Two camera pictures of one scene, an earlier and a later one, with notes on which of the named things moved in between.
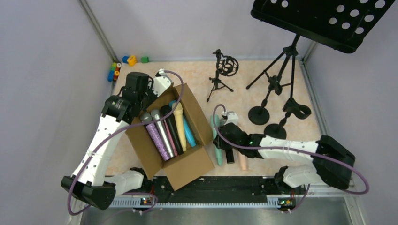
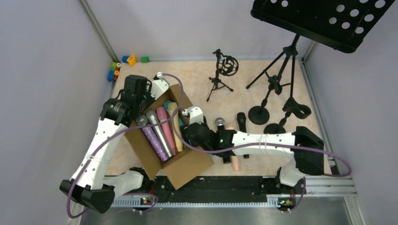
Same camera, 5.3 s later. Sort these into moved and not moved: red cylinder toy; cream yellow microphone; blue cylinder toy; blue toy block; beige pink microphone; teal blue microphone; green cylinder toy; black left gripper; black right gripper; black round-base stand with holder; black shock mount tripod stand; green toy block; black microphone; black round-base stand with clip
Moved: beige pink microphone; black right gripper; black microphone; cream yellow microphone; teal blue microphone
Not moved: black round-base stand with clip; black left gripper; red cylinder toy; green toy block; black round-base stand with holder; green cylinder toy; blue cylinder toy; blue toy block; black shock mount tripod stand
